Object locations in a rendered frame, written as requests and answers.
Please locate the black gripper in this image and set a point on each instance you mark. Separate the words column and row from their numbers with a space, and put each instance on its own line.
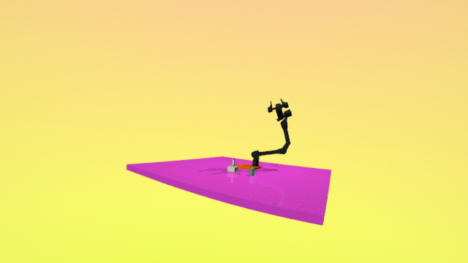
column 278, row 109

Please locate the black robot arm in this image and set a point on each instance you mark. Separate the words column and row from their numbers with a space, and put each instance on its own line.
column 256, row 154

